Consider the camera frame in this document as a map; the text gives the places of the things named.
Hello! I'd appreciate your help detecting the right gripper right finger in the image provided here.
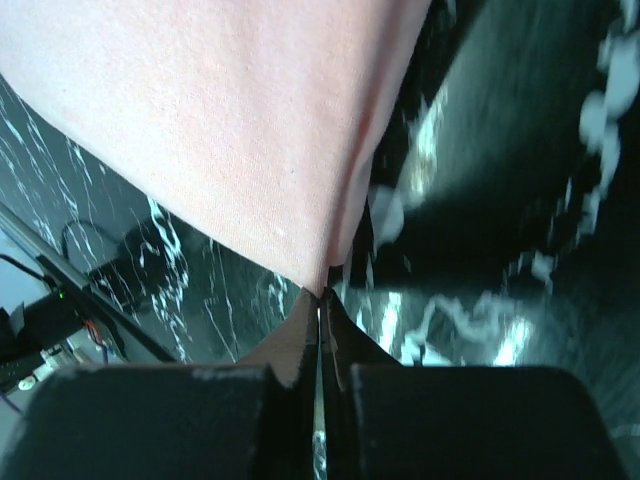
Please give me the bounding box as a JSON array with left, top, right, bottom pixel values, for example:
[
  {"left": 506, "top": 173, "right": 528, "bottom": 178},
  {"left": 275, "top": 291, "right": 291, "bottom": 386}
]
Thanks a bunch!
[{"left": 319, "top": 290, "right": 627, "bottom": 479}]

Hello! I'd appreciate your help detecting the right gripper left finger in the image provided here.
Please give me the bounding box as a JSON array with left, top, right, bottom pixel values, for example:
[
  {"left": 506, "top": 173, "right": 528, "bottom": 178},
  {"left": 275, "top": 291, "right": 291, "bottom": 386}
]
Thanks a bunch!
[{"left": 1, "top": 291, "right": 318, "bottom": 479}]

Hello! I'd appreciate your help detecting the salmon pink t shirt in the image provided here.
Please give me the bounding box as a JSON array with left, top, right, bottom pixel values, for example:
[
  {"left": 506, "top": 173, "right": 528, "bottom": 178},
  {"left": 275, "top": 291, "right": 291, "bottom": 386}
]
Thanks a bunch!
[{"left": 0, "top": 0, "right": 431, "bottom": 296}]

